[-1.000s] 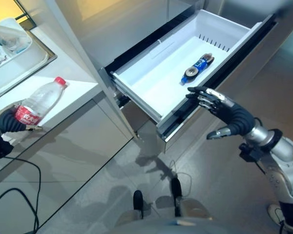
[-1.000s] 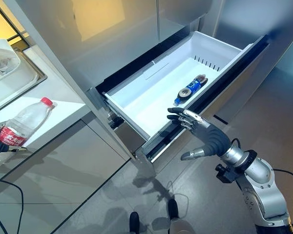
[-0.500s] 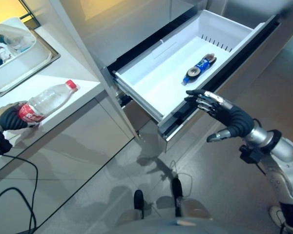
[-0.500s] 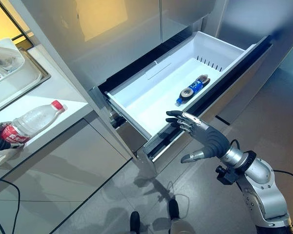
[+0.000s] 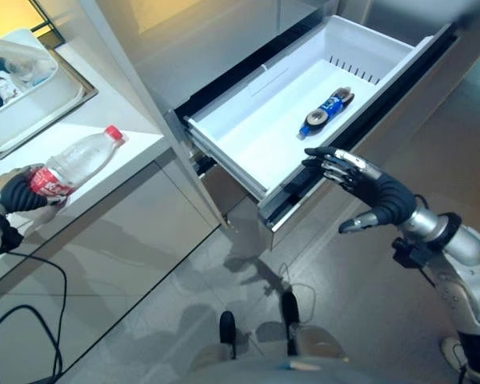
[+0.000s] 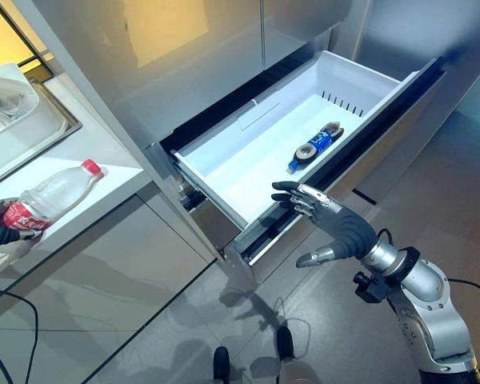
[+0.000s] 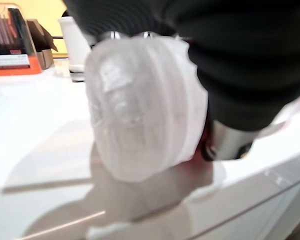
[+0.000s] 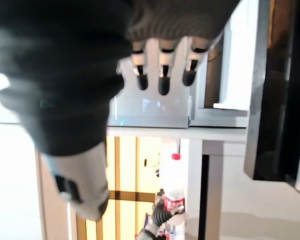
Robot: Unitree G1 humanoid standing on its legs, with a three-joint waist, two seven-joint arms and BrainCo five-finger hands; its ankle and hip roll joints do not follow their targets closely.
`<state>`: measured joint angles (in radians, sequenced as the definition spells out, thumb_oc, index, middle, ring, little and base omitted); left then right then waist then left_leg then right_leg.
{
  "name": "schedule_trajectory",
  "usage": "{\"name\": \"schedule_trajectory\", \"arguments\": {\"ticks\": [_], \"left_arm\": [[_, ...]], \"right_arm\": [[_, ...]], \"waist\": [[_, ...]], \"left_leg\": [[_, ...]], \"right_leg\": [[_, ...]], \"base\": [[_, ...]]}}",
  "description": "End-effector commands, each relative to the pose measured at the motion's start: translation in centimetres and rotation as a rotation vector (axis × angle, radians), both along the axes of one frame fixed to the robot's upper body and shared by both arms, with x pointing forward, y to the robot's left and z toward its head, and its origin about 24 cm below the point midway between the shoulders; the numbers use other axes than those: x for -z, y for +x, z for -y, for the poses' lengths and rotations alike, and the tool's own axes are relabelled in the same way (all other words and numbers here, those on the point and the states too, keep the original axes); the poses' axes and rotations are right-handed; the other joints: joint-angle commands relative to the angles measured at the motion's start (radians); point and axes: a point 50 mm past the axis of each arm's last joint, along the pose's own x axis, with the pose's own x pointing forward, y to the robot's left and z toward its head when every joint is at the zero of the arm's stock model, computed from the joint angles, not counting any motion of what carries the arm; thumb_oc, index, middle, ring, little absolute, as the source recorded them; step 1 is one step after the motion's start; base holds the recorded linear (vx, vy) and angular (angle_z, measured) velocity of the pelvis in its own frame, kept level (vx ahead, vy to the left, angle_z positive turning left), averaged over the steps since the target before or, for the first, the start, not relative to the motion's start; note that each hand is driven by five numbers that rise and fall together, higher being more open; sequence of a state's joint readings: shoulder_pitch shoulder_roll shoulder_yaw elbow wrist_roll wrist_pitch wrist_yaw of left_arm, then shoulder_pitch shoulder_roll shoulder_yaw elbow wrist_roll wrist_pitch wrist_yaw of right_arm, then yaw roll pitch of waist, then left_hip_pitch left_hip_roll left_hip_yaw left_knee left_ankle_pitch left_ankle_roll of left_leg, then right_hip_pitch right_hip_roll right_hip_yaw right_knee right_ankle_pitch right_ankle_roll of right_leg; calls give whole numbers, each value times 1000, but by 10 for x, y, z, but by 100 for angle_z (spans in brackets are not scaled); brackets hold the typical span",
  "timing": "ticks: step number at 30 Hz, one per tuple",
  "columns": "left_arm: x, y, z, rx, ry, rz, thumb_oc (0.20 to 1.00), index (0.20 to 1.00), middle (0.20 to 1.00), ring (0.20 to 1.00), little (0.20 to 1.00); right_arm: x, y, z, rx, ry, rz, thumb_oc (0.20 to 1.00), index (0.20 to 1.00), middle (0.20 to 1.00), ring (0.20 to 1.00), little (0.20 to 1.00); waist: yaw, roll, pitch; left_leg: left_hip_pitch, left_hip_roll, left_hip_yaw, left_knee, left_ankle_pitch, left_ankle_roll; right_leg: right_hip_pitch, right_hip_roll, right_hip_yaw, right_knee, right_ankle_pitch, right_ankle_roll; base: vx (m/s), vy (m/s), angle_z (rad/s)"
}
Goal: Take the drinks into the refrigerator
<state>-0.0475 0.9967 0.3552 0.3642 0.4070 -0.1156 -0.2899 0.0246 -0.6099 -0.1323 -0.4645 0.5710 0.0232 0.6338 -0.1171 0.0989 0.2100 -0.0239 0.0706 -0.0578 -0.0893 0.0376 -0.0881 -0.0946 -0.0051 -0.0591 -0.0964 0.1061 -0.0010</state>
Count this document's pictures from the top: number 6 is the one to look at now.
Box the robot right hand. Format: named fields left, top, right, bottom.
left=270, top=180, right=378, bottom=269

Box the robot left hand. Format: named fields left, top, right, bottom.
left=0, top=196, right=43, bottom=247

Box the clear bottle red label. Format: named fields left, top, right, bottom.
left=2, top=158, right=106, bottom=234

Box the white refrigerator drawer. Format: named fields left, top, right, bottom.
left=170, top=50, right=449, bottom=265

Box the silver refrigerator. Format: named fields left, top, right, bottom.
left=11, top=0, right=480, bottom=286

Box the white kitchen counter cabinet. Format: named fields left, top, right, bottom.
left=0, top=75, right=219, bottom=345

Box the dark cola bottle blue label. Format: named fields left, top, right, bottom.
left=286, top=123, right=346, bottom=174

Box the steel kitchen sink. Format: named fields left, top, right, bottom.
left=0, top=78, right=83, bottom=189

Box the white container in sink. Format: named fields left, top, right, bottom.
left=0, top=62, right=40, bottom=139

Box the robot dark right foot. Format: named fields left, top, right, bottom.
left=276, top=326, right=295, bottom=371

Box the robot dark foot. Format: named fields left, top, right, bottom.
left=276, top=326, right=295, bottom=371
left=213, top=346, right=230, bottom=384

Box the robot silver leg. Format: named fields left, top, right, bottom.
left=278, top=357, right=320, bottom=384

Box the robot dark left foot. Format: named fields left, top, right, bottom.
left=213, top=346, right=230, bottom=384

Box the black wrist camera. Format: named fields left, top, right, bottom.
left=353, top=270, right=389, bottom=304

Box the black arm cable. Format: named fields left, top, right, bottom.
left=447, top=278, right=480, bottom=315

